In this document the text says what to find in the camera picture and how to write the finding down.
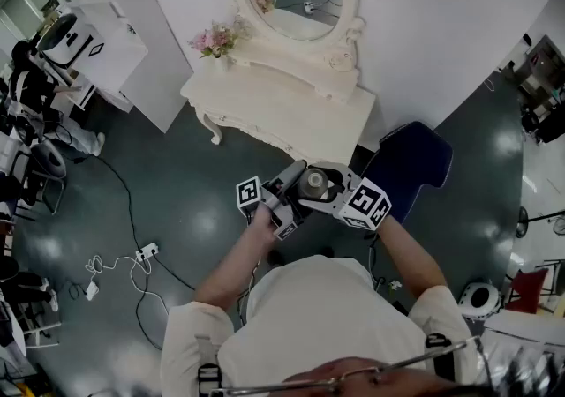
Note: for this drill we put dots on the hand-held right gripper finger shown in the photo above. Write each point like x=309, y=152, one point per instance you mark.
x=320, y=204
x=337, y=171

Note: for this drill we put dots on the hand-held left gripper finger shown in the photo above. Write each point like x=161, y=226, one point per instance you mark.
x=293, y=173

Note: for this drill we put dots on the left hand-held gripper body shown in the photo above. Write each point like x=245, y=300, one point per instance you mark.
x=273, y=205

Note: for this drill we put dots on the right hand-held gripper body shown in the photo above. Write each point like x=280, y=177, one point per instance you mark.
x=365, y=205

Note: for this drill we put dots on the small grey bottle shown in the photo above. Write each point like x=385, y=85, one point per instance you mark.
x=314, y=183

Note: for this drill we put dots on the person's left forearm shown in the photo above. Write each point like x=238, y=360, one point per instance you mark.
x=234, y=267

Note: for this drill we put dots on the person's right forearm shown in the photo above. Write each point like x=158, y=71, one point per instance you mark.
x=410, y=258

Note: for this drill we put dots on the person's left hand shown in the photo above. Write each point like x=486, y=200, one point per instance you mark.
x=264, y=221

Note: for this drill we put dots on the white dressing table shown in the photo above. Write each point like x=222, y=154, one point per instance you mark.
x=273, y=110

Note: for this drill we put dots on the dark blue chair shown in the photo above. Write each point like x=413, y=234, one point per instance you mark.
x=410, y=157

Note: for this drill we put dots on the small white flower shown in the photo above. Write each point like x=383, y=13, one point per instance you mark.
x=395, y=285

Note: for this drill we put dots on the person's white shirt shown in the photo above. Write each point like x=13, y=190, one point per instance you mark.
x=318, y=320

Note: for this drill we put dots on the white power strip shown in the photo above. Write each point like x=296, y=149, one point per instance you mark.
x=147, y=251

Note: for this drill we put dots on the round white and black device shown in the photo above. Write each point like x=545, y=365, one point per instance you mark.
x=479, y=298

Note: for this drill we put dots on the pink flower bouquet in vase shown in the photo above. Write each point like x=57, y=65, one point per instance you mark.
x=214, y=40

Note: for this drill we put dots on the black stand with round base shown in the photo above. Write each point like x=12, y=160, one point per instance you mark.
x=523, y=222

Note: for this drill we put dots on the person's glasses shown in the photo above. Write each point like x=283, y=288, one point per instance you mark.
x=353, y=373

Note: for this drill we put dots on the red chair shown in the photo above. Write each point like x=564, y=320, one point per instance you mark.
x=527, y=289

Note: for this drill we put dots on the white charger block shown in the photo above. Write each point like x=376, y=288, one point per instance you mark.
x=92, y=290

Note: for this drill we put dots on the dark equipment rack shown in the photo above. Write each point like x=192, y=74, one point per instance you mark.
x=545, y=91

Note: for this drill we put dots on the white shelf cabinet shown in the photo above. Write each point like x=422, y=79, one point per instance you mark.
x=132, y=11

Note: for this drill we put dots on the white and black machine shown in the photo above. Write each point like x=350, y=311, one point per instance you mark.
x=66, y=40

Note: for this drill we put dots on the metal frame chair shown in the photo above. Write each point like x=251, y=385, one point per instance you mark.
x=48, y=170

